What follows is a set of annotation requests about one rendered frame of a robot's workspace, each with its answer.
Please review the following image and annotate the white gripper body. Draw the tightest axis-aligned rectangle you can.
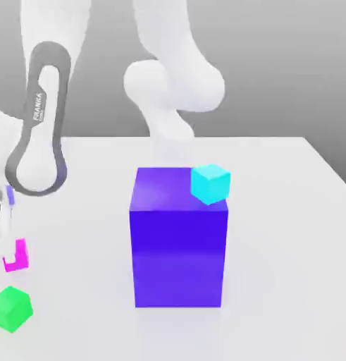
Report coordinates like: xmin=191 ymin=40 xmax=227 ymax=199
xmin=0 ymin=207 xmax=16 ymax=245

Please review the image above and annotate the small magenta cube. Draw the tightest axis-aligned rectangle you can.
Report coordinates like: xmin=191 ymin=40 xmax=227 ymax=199
xmin=2 ymin=238 xmax=30 ymax=274

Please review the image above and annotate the small green cube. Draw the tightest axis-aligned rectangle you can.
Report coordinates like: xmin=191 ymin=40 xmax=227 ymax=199
xmin=0 ymin=285 xmax=35 ymax=334

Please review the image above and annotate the small cyan cube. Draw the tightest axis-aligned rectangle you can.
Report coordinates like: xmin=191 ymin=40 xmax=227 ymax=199
xmin=190 ymin=163 xmax=232 ymax=207

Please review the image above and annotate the large blue box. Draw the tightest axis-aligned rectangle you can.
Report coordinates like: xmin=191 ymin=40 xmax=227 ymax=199
xmin=128 ymin=166 xmax=229 ymax=309

